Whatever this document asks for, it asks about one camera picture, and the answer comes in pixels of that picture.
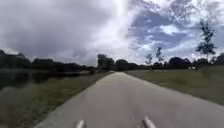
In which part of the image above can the dark pond water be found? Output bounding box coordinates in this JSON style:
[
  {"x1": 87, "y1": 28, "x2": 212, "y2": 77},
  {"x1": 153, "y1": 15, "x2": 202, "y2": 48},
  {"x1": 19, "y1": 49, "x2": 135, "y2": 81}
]
[{"x1": 0, "y1": 69, "x2": 90, "y2": 92}]

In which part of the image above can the small slender tree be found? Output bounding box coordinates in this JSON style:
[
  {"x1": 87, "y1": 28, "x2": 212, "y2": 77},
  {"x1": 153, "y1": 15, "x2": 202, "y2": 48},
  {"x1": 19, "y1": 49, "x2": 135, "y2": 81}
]
[
  {"x1": 144, "y1": 53, "x2": 154, "y2": 66},
  {"x1": 154, "y1": 46, "x2": 165, "y2": 64}
]

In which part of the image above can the robot's own part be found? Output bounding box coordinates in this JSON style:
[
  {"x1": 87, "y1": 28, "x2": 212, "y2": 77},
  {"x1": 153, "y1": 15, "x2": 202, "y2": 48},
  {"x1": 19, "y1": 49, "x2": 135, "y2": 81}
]
[
  {"x1": 75, "y1": 119, "x2": 86, "y2": 128},
  {"x1": 143, "y1": 116, "x2": 157, "y2": 128}
]

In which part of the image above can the tall thin tree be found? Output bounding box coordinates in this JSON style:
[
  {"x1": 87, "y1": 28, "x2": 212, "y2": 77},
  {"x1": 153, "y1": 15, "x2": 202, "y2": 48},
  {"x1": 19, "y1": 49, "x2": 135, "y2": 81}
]
[{"x1": 195, "y1": 18, "x2": 218, "y2": 69}]

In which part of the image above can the grass verge by water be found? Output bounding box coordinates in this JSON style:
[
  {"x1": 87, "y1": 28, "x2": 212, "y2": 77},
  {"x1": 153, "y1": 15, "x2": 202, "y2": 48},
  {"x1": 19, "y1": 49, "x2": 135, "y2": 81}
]
[{"x1": 0, "y1": 71, "x2": 114, "y2": 128}]

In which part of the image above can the grey asphalt path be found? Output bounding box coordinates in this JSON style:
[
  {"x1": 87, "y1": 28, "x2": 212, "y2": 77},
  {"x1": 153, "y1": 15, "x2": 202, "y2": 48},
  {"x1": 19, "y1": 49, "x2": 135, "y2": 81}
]
[{"x1": 33, "y1": 71, "x2": 224, "y2": 128}]

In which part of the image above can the distant row of trees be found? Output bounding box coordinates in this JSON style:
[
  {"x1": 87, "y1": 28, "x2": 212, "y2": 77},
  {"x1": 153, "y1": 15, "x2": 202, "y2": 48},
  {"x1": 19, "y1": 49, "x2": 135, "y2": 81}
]
[{"x1": 0, "y1": 49, "x2": 224, "y2": 73}]

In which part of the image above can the open grass field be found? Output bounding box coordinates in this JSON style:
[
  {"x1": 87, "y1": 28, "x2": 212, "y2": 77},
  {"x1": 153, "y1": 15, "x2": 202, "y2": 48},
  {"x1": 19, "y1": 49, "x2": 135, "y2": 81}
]
[{"x1": 125, "y1": 65, "x2": 224, "y2": 107}]

